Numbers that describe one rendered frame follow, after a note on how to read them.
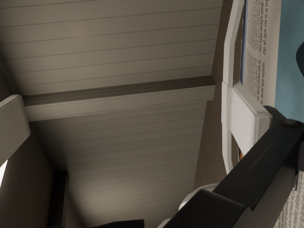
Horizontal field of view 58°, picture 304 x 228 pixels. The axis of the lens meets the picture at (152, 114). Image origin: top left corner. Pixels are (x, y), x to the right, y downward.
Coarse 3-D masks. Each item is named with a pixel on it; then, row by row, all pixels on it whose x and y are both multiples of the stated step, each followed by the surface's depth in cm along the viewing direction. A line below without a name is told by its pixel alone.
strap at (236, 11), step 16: (240, 0) 15; (240, 16) 15; (224, 48) 17; (224, 64) 17; (224, 80) 17; (224, 96) 17; (224, 112) 18; (224, 128) 18; (224, 144) 18; (224, 160) 19
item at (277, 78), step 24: (264, 0) 20; (288, 0) 17; (264, 24) 20; (288, 24) 17; (264, 48) 20; (288, 48) 17; (264, 72) 21; (288, 72) 18; (264, 96) 21; (288, 96) 18; (288, 216) 20
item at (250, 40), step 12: (252, 0) 24; (252, 12) 24; (252, 24) 24; (252, 36) 24; (252, 48) 24; (252, 60) 24; (240, 72) 36; (252, 72) 24; (252, 84) 24; (240, 156) 34
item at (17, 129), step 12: (12, 96) 18; (0, 108) 16; (12, 108) 17; (24, 108) 18; (0, 120) 15; (12, 120) 17; (24, 120) 18; (0, 132) 15; (12, 132) 17; (24, 132) 18; (0, 144) 15; (12, 144) 17; (0, 156) 15
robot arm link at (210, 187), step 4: (212, 184) 48; (216, 184) 47; (200, 188) 48; (204, 188) 47; (208, 188) 46; (212, 188) 46; (192, 192) 48; (196, 192) 47; (188, 196) 48; (192, 196) 46; (184, 200) 48; (188, 200) 46; (180, 204) 48; (184, 204) 47; (180, 208) 48; (164, 220) 45; (168, 220) 43; (160, 224) 45; (164, 224) 43
